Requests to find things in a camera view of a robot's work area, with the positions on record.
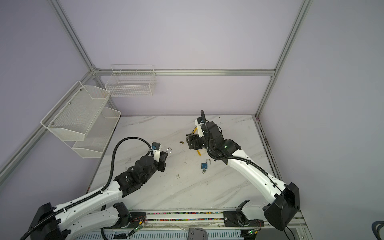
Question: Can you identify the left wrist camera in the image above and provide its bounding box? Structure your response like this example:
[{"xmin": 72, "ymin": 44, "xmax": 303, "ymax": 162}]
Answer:
[{"xmin": 152, "ymin": 142, "xmax": 161, "ymax": 162}]

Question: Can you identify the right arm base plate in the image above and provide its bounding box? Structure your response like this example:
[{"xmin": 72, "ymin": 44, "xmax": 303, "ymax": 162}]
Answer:
[{"xmin": 223, "ymin": 211, "xmax": 265, "ymax": 228}]

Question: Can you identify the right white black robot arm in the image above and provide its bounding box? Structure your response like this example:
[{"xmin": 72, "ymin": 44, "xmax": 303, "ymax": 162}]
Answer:
[{"xmin": 186, "ymin": 117, "xmax": 300, "ymax": 231}]

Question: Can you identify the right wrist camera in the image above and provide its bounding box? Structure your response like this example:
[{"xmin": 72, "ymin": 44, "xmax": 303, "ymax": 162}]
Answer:
[{"xmin": 195, "ymin": 117, "xmax": 206, "ymax": 139}]

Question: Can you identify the left black corrugated cable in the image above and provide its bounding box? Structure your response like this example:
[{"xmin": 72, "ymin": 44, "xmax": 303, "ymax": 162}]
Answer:
[{"xmin": 19, "ymin": 136, "xmax": 152, "ymax": 240}]

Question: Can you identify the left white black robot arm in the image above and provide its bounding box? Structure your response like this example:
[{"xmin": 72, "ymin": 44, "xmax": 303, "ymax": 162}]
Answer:
[{"xmin": 29, "ymin": 151, "xmax": 168, "ymax": 240}]

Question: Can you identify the white wire basket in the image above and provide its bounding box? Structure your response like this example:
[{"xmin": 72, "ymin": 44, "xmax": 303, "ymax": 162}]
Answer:
[{"xmin": 105, "ymin": 65, "xmax": 157, "ymax": 97}]

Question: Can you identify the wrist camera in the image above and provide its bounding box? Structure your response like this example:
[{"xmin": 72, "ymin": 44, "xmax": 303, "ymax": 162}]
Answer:
[
  {"xmin": 152, "ymin": 142, "xmax": 161, "ymax": 162},
  {"xmin": 195, "ymin": 117, "xmax": 206, "ymax": 139}
]

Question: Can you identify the grey object at front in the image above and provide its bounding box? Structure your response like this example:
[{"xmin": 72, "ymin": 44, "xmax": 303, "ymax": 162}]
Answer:
[{"xmin": 187, "ymin": 228, "xmax": 209, "ymax": 240}]

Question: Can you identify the aluminium frame structure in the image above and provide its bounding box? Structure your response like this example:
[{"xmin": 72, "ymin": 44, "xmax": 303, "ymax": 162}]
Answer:
[{"xmin": 1, "ymin": 1, "xmax": 313, "ymax": 188}]

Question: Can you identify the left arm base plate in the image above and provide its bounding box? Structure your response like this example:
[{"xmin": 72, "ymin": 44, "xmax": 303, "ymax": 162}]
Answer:
[{"xmin": 120, "ymin": 212, "xmax": 147, "ymax": 229}]

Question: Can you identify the front aluminium rail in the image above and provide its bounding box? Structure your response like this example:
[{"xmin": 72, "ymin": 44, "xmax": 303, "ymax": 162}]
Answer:
[{"xmin": 74, "ymin": 207, "xmax": 313, "ymax": 240}]

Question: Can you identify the blue padlock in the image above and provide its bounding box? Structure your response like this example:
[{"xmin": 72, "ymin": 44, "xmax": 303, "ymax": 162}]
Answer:
[{"xmin": 201, "ymin": 159, "xmax": 211, "ymax": 174}]

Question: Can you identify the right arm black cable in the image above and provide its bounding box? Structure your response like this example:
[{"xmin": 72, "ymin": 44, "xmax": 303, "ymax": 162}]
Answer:
[{"xmin": 200, "ymin": 110, "xmax": 296, "ymax": 240}]

